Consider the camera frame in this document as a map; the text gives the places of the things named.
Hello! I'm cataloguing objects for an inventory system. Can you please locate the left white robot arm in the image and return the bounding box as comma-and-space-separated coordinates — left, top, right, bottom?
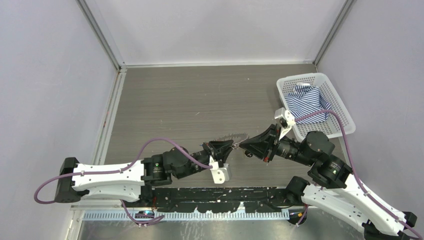
54, 140, 234, 207

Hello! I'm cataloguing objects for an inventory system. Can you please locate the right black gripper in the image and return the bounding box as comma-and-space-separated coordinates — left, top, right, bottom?
238, 122, 313, 165

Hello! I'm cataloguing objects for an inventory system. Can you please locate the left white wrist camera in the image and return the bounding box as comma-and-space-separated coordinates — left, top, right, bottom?
209, 156, 232, 184

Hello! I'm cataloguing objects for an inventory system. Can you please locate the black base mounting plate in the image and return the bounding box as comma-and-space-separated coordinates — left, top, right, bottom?
121, 187, 320, 214

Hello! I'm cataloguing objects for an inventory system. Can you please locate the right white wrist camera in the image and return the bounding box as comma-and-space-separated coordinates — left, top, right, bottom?
274, 107, 296, 140

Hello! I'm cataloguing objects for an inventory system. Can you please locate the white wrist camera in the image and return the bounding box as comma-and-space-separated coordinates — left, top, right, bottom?
274, 107, 296, 140
209, 156, 232, 184

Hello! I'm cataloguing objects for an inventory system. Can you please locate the numbered metal key ring disc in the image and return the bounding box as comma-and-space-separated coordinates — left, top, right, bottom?
214, 132, 249, 149

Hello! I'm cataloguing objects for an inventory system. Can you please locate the aluminium frame rail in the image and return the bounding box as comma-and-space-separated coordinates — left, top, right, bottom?
64, 65, 128, 240

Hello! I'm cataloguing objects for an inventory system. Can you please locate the white plastic basket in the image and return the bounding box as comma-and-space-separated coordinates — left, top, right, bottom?
276, 73, 356, 142

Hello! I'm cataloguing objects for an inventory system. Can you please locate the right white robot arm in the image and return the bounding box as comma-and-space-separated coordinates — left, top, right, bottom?
239, 124, 417, 240

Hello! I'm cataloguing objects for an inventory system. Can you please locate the purple cable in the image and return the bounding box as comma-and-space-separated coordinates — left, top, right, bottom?
294, 109, 422, 240
33, 138, 215, 227

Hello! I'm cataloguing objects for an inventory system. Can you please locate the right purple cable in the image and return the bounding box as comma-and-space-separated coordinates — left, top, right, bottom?
294, 109, 422, 240

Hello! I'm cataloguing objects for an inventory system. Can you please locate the blue striped shirt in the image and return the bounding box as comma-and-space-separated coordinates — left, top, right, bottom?
284, 82, 332, 119

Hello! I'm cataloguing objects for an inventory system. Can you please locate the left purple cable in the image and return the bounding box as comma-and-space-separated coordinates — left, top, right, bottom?
33, 138, 215, 227

